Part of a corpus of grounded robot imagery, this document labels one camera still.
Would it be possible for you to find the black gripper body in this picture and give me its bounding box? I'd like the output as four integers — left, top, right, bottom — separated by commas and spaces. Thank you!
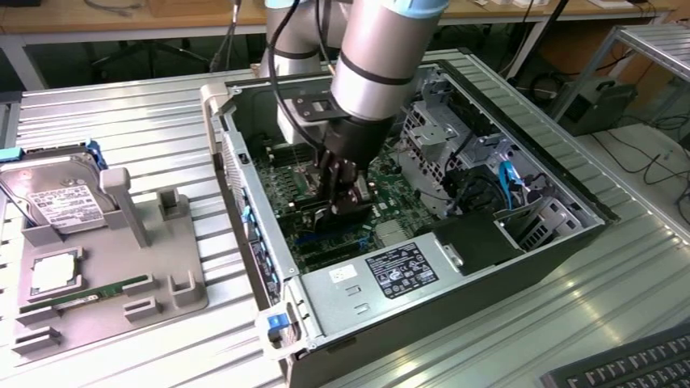
320, 115, 395, 174

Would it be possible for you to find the CPU socket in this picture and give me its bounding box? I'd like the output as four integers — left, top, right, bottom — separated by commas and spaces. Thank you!
289, 165, 324, 197

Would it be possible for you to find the green motherboard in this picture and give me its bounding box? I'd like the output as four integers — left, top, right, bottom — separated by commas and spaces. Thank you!
252, 133, 448, 276

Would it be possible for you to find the silver chipset heatsink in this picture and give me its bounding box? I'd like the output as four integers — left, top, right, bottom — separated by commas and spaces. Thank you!
373, 221, 411, 246

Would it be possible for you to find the metal disk bay cage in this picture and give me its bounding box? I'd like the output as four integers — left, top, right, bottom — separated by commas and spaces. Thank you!
401, 100, 485, 199

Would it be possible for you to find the grey power supply unit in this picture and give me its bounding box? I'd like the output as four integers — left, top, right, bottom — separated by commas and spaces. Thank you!
299, 232, 464, 336

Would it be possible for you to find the black plastic shroud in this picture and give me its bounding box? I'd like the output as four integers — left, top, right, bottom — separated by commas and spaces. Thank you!
429, 212, 524, 276

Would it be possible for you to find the open black PC case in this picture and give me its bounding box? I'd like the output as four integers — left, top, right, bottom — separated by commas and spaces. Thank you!
198, 59, 620, 388

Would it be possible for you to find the dark green equipment box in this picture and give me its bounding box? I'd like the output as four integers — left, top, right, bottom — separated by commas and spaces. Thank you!
553, 78, 640, 137

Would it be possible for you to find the grey parts rack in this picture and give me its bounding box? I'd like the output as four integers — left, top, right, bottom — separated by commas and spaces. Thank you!
8, 167, 210, 356

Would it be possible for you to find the silver hard disk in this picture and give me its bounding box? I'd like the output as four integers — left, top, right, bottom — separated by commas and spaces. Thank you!
0, 155, 120, 235

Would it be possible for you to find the wooden desk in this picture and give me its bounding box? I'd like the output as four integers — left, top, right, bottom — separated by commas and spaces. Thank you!
0, 0, 690, 45

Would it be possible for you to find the green RAM stick with label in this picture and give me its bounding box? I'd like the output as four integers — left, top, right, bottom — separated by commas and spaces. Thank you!
18, 278, 149, 312

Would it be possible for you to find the silver CPU chip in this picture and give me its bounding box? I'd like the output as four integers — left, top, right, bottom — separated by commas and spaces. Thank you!
29, 256, 80, 293

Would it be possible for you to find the black keyboard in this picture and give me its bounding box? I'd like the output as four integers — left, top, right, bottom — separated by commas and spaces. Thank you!
537, 323, 690, 388

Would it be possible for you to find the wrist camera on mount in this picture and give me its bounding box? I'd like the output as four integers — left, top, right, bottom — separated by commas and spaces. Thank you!
277, 91, 349, 146

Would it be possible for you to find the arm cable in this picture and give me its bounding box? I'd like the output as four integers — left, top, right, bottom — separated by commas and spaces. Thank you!
267, 0, 335, 162

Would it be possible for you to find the blue disk wire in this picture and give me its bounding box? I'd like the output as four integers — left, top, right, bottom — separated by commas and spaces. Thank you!
497, 161, 527, 211

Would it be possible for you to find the blue disk carrier bracket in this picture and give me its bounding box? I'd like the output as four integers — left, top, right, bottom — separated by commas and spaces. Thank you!
0, 139, 109, 171

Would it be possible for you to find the aluminium frame table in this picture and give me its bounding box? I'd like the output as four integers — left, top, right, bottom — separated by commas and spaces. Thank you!
548, 23, 690, 122

